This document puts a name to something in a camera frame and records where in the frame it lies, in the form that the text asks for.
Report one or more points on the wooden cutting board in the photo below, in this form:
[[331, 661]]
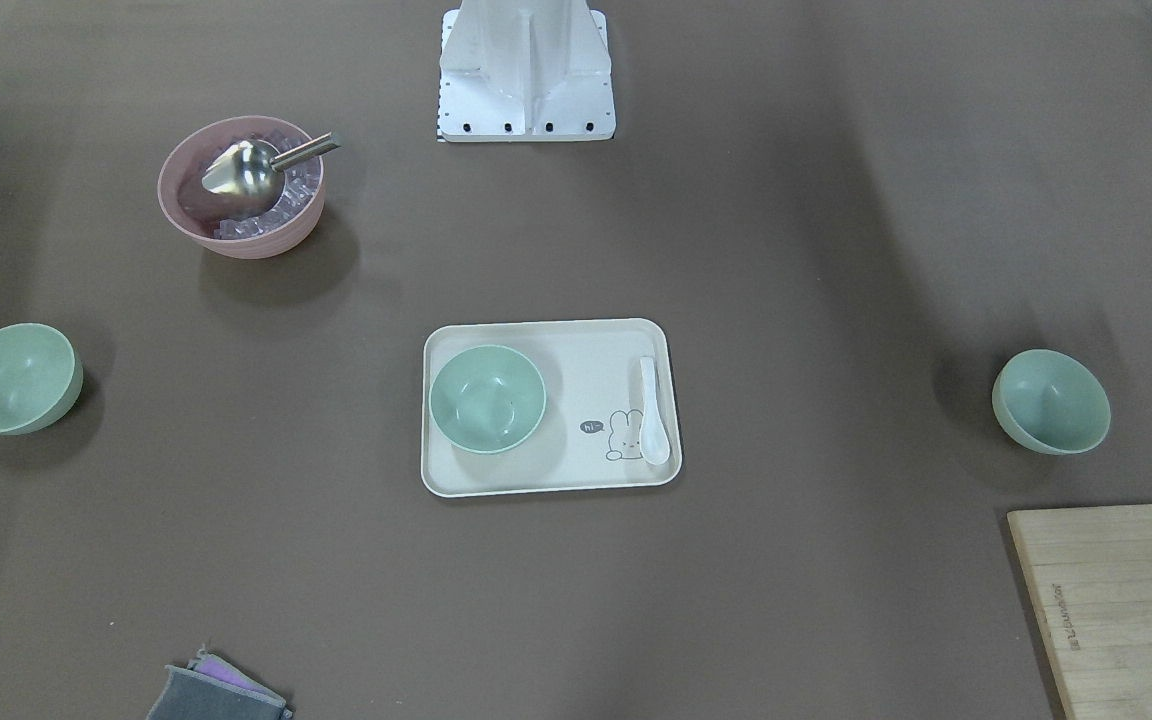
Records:
[[1088, 573]]

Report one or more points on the white ceramic spoon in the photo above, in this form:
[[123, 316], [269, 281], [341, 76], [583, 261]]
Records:
[[654, 442]]

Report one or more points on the green bowl on tray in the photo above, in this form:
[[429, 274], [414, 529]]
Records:
[[488, 399]]

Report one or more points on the metal ice scoop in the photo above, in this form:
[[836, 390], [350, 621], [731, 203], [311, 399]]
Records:
[[253, 170]]

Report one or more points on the green bowl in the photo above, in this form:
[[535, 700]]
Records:
[[41, 377], [1050, 403], [488, 399]]

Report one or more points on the grey folded cloth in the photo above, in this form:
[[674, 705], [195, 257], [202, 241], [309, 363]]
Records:
[[211, 687]]

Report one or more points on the cream rabbit tray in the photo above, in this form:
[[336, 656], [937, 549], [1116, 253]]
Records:
[[590, 436]]

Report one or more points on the ice cubes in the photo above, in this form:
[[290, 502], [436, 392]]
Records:
[[245, 220]]

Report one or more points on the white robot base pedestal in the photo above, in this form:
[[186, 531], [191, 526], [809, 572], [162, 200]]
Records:
[[525, 72]]

